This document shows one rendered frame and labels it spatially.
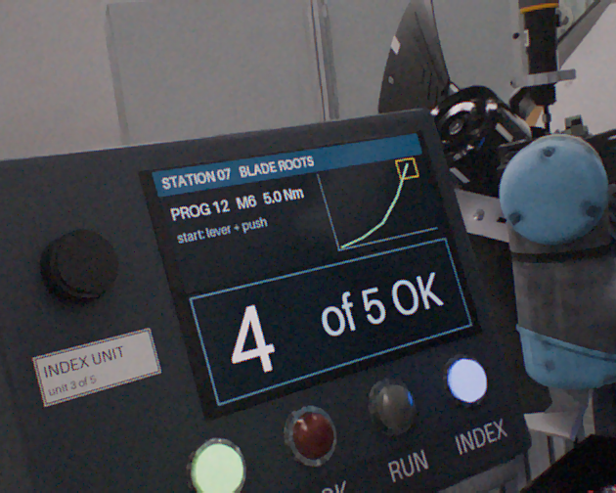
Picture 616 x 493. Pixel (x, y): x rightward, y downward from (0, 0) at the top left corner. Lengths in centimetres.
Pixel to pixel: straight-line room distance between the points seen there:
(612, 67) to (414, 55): 30
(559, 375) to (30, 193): 51
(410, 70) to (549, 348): 77
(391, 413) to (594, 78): 120
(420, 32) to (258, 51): 522
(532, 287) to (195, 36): 590
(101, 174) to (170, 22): 621
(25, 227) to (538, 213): 46
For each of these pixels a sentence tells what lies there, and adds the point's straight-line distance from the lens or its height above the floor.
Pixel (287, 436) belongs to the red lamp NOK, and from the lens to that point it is 46.
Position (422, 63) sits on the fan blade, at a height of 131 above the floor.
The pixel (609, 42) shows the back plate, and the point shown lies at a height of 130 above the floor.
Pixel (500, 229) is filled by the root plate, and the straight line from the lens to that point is 126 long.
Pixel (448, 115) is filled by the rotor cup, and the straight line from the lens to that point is 130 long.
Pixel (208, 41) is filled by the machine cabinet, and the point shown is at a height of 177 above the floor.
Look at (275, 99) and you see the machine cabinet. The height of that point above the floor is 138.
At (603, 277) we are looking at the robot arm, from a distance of 83.
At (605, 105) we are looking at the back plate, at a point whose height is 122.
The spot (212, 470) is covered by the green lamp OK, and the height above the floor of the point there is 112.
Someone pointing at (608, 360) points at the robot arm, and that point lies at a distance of 84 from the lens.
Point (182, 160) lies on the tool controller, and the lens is 46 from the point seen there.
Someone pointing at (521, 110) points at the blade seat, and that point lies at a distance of 132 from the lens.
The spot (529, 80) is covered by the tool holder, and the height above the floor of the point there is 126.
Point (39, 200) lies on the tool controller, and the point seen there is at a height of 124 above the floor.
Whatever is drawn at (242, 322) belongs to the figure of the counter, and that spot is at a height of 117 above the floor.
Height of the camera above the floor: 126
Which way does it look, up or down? 7 degrees down
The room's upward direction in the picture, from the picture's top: 7 degrees counter-clockwise
